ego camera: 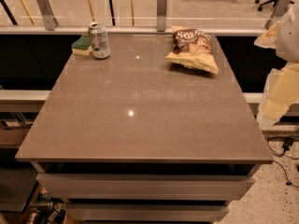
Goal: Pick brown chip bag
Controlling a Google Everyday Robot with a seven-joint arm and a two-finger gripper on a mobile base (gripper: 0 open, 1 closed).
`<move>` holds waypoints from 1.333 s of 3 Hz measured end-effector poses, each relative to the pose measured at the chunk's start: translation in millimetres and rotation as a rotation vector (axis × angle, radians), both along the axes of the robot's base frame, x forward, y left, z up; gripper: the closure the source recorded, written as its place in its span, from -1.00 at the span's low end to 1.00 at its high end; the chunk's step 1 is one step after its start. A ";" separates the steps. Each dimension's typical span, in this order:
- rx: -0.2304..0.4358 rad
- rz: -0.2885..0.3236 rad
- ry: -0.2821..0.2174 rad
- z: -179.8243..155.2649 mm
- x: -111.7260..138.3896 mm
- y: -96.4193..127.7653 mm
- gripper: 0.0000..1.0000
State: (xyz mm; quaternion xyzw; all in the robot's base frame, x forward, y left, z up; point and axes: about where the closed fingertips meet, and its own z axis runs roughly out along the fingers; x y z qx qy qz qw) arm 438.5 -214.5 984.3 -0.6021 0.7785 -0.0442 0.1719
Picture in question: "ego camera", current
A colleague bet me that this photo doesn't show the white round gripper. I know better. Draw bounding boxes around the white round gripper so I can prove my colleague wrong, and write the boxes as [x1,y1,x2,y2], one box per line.
[254,4,299,121]

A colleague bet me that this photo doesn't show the brown chip bag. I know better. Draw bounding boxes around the brown chip bag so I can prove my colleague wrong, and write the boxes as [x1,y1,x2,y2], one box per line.
[164,26,219,75]

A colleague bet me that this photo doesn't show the white green soda can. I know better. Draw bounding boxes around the white green soda can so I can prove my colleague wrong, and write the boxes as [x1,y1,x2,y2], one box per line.
[88,21,110,59]

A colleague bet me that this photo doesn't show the green yellow sponge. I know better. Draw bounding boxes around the green yellow sponge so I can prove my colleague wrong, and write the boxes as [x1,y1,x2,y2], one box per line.
[71,35,92,56]

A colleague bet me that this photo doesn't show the upper grey drawer front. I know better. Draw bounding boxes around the upper grey drawer front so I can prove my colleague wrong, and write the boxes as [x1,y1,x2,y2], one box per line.
[37,174,254,201]

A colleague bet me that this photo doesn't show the grey drawer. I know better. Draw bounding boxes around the grey drawer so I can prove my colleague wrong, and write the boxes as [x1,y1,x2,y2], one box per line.
[37,174,254,201]
[66,203,228,222]

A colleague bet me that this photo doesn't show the lower grey drawer front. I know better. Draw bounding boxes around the lower grey drawer front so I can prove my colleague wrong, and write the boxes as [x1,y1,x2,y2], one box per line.
[66,203,228,222]

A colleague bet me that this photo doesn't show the clutter box under table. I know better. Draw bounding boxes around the clutter box under table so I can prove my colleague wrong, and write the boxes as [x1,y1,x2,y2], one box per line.
[25,193,65,224]

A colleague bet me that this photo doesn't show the right metal railing bracket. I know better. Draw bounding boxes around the right metal railing bracket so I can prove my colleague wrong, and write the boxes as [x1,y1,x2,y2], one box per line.
[265,0,291,29]

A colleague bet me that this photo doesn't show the metal railing bracket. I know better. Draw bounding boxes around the metal railing bracket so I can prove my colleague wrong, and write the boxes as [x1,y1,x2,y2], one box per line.
[36,0,58,31]
[265,0,291,29]
[157,0,167,32]

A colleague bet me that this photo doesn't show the black power adapter with cable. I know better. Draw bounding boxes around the black power adapter with cable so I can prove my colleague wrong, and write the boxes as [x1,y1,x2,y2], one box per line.
[266,135,299,189]

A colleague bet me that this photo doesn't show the middle metal railing bracket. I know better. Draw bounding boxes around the middle metal railing bracket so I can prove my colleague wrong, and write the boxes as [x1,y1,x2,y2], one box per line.
[157,0,167,32]

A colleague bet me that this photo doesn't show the left metal railing bracket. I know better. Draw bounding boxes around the left metal railing bracket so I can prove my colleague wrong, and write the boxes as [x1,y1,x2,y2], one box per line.
[36,0,58,31]

